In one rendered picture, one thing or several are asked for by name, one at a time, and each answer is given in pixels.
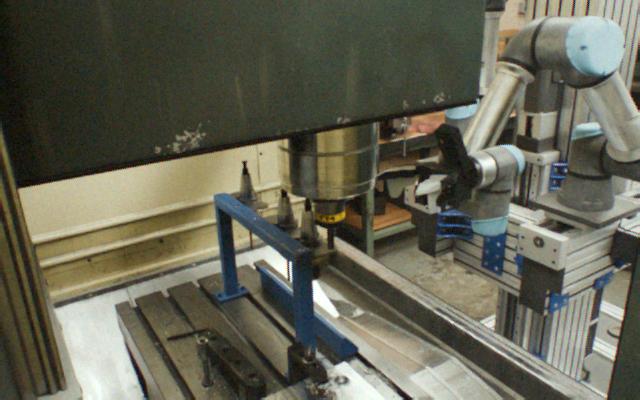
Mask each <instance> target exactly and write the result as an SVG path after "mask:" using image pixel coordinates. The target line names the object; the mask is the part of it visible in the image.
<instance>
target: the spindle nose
mask: <svg viewBox="0 0 640 400"><path fill-rule="evenodd" d="M276 142H277V161H278V175H279V178H280V185H281V187H282V188H283V189H284V190H285V191H286V192H288V193H289V194H291V195H294V196H297V197H301V198H306V199H314V200H338V199H346V198H351V197H356V196H359V195H362V194H365V193H367V192H369V191H370V190H372V189H373V188H374V187H375V186H376V185H377V183H378V174H379V122H377V123H371V124H366V125H360V126H355V127H350V128H344V129H339V130H333V131H328V132H322V133H317V134H312V135H306V136H301V137H295V138H290V139H285V140H279V141H276Z"/></svg>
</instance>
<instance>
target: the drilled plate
mask: <svg viewBox="0 0 640 400"><path fill-rule="evenodd" d="M326 370H327V375H328V377H329V378H330V379H332V377H333V376H332V375H334V374H335V376H334V377H333V379H332V380H333V381H332V380H331V381H332V382H331V383H329V382H328V381H330V380H328V381H327V383H329V384H330V385H329V386H327V387H326V388H325V390H324V389H323V387H324V386H322V385H321V387H322V388H320V383H319V385H318V384H315V383H317V382H315V381H313V380H312V379H311V378H310V377H309V378H307V379H304V380H302V381H300V382H298V383H296V384H293V385H291V386H289V387H287V388H284V389H282V390H280V391H278V392H276V393H273V394H271V395H269V396H267V397H265V398H262V399H260V400H317V399H319V400H322V399H323V397H324V399H325V400H328V398H329V397H330V398H331V400H332V399H333V398H334V397H335V396H336V397H335V399H333V400H387V399H386V398H385V397H383V396H382V395H381V394H380V393H379V392H378V391H377V390H376V389H375V388H374V387H373V386H371V385H370V384H369V383H368V382H367V381H366V380H365V379H364V378H363V377H362V376H360V375H359V374H358V373H357V372H356V371H355V370H354V369H353V368H352V367H351V366H349V365H348V364H347V363H346V362H345V361H344V362H342V363H340V364H337V365H335V366H333V367H331V368H329V369H326ZM342 373H343V375H342ZM329 374H330V375H331V374H332V375H331V376H332V377H331V376H329ZM337 374H338V375H339V376H338V375H337ZM329 378H328V379H329ZM350 381H351V383H350V384H349V385H347V383H349V382H350ZM314 382H315V383H314ZM333 382H334V383H333ZM344 383H345V384H346V385H347V386H346V385H344ZM312 384H314V385H312ZM334 384H337V385H334ZM341 384H342V385H344V387H340V386H339V385H341ZM307 386H308V388H307ZM317 386H319V387H317ZM310 387H315V388H316V389H315V390H314V389H312V388H311V389H310ZM328 388H329V389H328ZM339 388H341V389H339ZM306 390H307V391H306ZM309 390H312V391H310V392H309ZM316 390H317V391H319V392H317V391H316ZM326 390H327V392H325V391H326ZM335 391H336V393H335ZM314 392H315V394H314ZM316 392H317V393H316ZM324 393H325V394H324ZM317 394H318V395H317ZM333 394H334V396H333ZM304 396H305V397H304ZM318 396H319V397H318ZM328 396H329V397H328ZM320 398H321V399H320ZM369 398H371V399H369ZM374 398H375V399H374ZM324 399H323V400H324Z"/></svg>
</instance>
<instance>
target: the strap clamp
mask: <svg viewBox="0 0 640 400"><path fill-rule="evenodd" d="M298 356H299V357H298ZM300 358H302V359H300ZM305 359H306V360H305ZM303 360H305V361H306V362H305V361H303ZM287 361H288V376H289V386H291V385H293V384H296V383H298V382H300V381H302V380H304V379H307V378H309V377H310V378H311V379H312V380H313V381H315V382H318V383H320V384H323V383H325V382H327V381H328V375H327V370H326V368H325V367H324V365H323V364H320V363H321V362H320V361H319V360H318V359H317V358H316V356H315V354H314V351H313V350H312V345H311V344H310V343H308V345H307V344H306V347H305V346H304V345H303V344H301V343H300V342H297V343H294V344H292V345H289V346H287ZM302 361H303V362H302ZM307 361H308V363H307ZM317 365H318V367H317Z"/></svg>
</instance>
